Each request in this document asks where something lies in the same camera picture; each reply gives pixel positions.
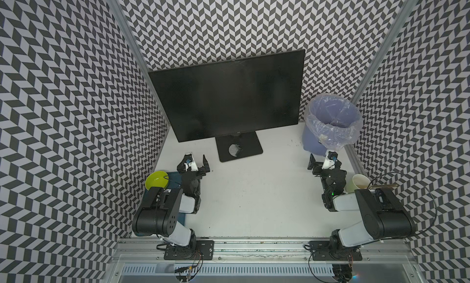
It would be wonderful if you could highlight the aluminium corner post left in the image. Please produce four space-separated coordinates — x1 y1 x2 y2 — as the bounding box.
105 0 170 124

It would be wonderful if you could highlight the aluminium corner post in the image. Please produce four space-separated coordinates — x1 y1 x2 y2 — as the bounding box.
105 0 170 124
351 0 419 105

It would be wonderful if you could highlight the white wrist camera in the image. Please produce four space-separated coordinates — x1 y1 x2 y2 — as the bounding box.
187 153 199 172
322 149 338 170

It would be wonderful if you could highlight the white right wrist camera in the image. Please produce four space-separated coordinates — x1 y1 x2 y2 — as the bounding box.
322 149 338 170

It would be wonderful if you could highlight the lime green bowl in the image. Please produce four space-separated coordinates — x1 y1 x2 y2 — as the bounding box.
144 171 169 191

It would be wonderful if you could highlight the light green mug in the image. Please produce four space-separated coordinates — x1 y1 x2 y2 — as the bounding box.
345 174 371 193

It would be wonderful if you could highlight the black computer monitor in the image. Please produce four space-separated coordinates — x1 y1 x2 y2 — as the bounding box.
149 50 306 162

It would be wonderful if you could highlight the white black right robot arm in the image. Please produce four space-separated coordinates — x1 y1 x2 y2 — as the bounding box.
308 151 416 252

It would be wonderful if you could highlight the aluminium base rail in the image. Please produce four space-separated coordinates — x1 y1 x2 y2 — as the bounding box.
102 238 425 283

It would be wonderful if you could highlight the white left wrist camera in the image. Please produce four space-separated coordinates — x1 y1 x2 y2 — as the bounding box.
187 153 199 172

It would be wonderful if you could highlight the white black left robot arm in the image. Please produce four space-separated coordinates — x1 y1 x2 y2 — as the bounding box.
132 154 211 251

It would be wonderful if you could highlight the blue bin with plastic liner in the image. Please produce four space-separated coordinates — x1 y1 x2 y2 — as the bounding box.
302 94 364 156

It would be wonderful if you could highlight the aluminium corner post right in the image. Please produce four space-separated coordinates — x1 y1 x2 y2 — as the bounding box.
351 0 419 105

